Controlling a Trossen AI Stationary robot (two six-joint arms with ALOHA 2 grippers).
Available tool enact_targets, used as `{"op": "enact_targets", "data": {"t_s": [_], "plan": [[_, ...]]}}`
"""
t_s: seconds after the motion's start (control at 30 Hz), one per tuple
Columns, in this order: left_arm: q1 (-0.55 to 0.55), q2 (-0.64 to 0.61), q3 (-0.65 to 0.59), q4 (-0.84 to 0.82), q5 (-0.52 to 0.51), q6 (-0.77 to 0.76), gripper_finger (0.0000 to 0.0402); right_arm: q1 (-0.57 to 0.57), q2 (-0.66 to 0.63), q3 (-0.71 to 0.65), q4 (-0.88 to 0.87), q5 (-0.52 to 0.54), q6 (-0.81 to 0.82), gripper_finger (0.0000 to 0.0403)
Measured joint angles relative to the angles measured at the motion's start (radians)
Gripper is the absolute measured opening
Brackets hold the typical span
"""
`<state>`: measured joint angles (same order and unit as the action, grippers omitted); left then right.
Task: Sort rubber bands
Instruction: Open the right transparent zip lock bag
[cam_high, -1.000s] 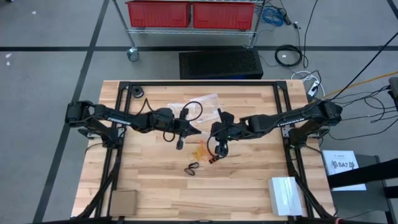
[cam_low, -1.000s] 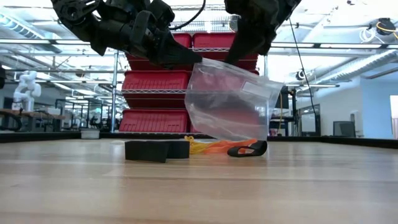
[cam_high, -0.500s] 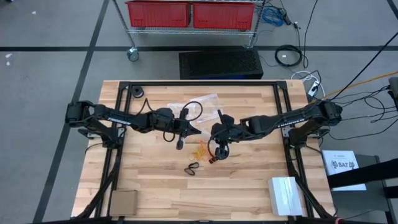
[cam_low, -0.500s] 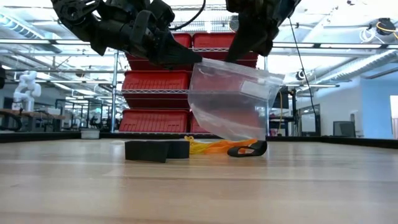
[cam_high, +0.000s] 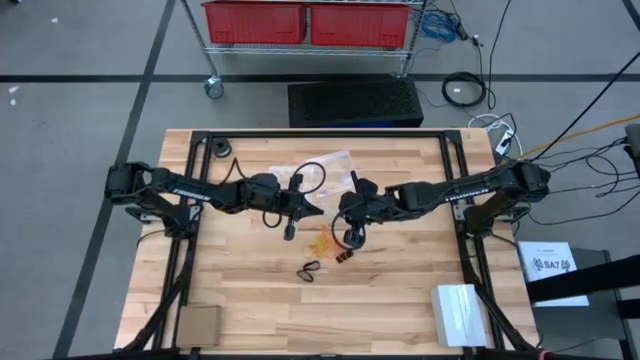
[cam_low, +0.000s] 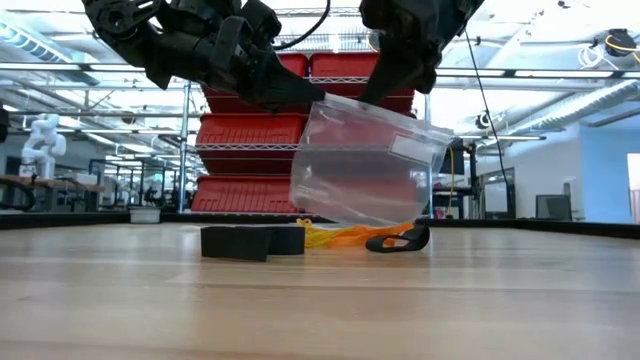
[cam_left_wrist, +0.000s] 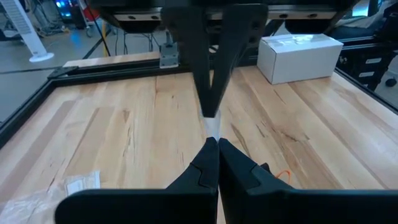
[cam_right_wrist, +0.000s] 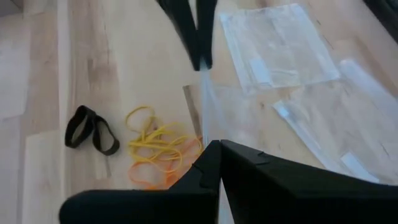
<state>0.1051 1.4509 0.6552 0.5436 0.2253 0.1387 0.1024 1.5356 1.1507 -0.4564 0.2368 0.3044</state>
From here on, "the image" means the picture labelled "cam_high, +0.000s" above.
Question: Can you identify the white power strip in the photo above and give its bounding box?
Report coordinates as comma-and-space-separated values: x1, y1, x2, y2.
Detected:
494, 128, 516, 157

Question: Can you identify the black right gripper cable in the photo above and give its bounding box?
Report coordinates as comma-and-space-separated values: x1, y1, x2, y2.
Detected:
329, 199, 362, 251

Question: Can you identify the grey device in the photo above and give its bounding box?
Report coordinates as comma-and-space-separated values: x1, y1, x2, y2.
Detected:
623, 122, 640, 177

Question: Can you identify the grey cart caster wheel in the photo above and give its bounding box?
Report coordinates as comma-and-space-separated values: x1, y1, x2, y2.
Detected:
203, 74, 225, 101

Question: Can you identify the brown cardboard piece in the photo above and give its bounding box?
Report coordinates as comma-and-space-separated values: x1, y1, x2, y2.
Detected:
175, 305, 223, 349

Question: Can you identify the chrome wire shelf cart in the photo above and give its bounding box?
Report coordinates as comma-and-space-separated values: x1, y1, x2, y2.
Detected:
178, 0, 430, 100

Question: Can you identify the blue coiled cable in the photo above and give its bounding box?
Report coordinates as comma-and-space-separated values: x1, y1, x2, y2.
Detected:
420, 9, 459, 44

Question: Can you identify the black tape roll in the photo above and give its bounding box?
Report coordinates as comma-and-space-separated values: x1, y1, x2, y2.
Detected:
210, 137, 233, 160

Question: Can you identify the thick black floor cable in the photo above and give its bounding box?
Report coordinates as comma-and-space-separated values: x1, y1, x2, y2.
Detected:
524, 63, 640, 165

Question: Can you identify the white cardboard box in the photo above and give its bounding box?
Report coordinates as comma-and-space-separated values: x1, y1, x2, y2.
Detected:
430, 283, 489, 349

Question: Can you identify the white cable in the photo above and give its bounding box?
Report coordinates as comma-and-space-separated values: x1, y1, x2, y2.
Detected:
467, 112, 525, 160

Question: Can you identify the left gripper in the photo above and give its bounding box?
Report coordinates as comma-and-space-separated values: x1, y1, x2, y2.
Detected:
278, 174, 325, 243

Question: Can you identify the red plastic storage bin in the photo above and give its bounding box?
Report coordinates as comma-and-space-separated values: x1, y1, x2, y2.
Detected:
201, 0, 308, 46
309, 2, 412, 50

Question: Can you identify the long thin black cable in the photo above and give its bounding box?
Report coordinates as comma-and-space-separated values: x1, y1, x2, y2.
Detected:
487, 0, 515, 111

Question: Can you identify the black power adapter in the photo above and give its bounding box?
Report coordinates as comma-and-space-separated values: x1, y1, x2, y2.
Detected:
447, 10, 471, 42

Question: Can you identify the black metal beam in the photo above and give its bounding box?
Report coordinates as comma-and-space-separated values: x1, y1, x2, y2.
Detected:
525, 253, 640, 304

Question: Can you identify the black coiled cable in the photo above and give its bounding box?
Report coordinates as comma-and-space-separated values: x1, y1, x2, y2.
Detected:
441, 70, 489, 109

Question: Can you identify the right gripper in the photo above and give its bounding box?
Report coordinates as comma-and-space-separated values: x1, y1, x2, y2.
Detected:
336, 169, 384, 251

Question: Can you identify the yellow cable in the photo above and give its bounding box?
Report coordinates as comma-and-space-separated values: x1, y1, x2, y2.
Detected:
499, 112, 640, 167

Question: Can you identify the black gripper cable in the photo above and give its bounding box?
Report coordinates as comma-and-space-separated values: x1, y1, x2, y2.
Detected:
288, 161, 327, 197
329, 199, 362, 251

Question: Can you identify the white printed paper sheet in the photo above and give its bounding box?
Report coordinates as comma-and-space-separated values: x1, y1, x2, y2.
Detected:
516, 240, 592, 308

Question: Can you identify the black floor mat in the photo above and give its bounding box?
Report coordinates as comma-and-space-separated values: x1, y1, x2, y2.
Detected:
287, 79, 425, 129

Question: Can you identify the dark grey platform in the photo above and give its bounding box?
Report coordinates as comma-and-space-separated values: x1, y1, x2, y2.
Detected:
529, 248, 629, 360

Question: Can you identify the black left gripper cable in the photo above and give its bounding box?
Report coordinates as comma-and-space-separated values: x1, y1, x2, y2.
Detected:
288, 161, 327, 197

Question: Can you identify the black aluminium table frame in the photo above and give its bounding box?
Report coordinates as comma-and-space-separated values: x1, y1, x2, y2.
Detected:
119, 129, 540, 360

